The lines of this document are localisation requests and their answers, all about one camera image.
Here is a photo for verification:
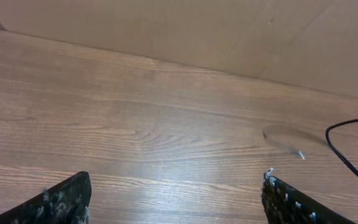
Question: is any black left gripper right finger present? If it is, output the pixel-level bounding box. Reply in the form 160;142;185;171
261;168;354;224

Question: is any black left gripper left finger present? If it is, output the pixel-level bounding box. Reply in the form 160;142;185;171
0;171;91;224

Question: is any cardboard back panel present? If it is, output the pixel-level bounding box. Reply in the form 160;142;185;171
0;0;358;97

